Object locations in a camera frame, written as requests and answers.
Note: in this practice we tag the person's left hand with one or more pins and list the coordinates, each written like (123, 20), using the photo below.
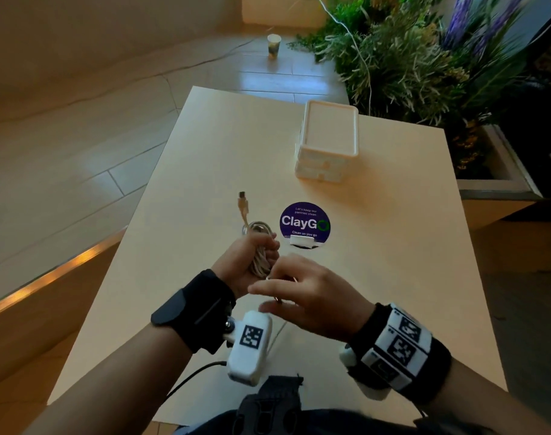
(241, 262)

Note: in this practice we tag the person's right hand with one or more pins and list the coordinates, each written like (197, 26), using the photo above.
(321, 299)

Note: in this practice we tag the white plastic drawer box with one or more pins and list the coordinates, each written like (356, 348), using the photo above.
(330, 129)

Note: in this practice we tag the person's left forearm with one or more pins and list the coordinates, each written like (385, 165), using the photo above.
(112, 389)

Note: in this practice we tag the person's right forearm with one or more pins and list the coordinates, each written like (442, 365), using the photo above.
(484, 403)

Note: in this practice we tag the person's dark clothing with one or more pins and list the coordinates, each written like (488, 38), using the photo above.
(348, 423)

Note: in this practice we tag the grey wooden planter box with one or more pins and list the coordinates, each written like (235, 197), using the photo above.
(502, 190)

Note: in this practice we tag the black left wristband with markers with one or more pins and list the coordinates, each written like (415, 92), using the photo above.
(198, 312)

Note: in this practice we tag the black wristband with markers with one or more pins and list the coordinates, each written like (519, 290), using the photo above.
(198, 312)
(441, 364)

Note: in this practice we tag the round purple sticker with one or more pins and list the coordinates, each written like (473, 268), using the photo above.
(302, 212)

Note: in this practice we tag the black right wristband with markers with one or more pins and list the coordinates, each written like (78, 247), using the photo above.
(441, 364)

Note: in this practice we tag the paper cup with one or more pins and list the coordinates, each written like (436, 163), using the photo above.
(274, 46)

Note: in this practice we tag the brown wooden bench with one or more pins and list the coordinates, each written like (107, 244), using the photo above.
(12, 339)

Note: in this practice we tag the green potted plants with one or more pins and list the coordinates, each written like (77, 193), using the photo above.
(411, 67)

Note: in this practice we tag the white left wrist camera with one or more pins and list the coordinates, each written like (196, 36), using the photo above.
(248, 366)

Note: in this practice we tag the black chest harness mount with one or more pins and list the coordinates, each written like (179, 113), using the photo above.
(266, 407)

